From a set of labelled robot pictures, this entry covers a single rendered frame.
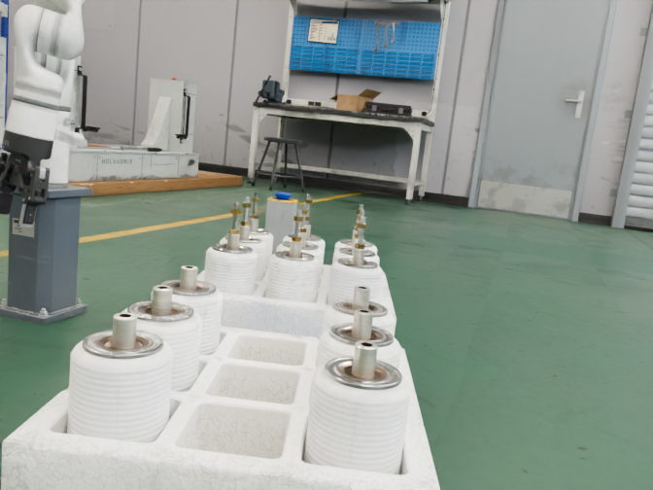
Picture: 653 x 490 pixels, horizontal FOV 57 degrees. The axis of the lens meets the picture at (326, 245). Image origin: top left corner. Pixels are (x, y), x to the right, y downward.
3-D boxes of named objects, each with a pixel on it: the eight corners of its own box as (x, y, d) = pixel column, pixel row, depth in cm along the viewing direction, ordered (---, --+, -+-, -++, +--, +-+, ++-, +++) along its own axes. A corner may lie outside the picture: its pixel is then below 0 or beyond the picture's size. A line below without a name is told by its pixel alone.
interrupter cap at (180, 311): (117, 320, 68) (117, 313, 67) (140, 302, 75) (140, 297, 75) (184, 328, 67) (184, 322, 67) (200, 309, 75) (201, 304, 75)
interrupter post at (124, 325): (106, 350, 58) (108, 317, 58) (116, 342, 61) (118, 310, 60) (131, 353, 58) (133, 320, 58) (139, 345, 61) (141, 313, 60)
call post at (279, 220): (255, 321, 155) (266, 200, 149) (258, 313, 162) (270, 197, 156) (283, 325, 154) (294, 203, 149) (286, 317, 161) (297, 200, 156)
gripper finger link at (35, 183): (31, 164, 97) (24, 200, 98) (37, 166, 96) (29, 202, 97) (48, 167, 99) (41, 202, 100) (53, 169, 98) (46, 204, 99)
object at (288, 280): (267, 358, 110) (277, 262, 107) (255, 340, 119) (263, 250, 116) (317, 357, 114) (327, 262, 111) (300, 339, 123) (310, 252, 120)
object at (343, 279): (367, 349, 121) (378, 261, 118) (375, 367, 112) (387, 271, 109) (320, 345, 120) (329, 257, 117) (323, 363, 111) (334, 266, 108)
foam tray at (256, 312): (170, 387, 111) (177, 291, 108) (217, 324, 149) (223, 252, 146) (384, 412, 110) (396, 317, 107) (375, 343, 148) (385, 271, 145)
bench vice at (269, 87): (270, 105, 585) (273, 79, 580) (287, 107, 579) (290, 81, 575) (252, 101, 546) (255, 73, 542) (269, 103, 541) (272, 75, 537)
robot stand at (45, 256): (-9, 313, 139) (-6, 182, 134) (40, 299, 153) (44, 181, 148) (43, 326, 134) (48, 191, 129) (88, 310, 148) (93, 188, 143)
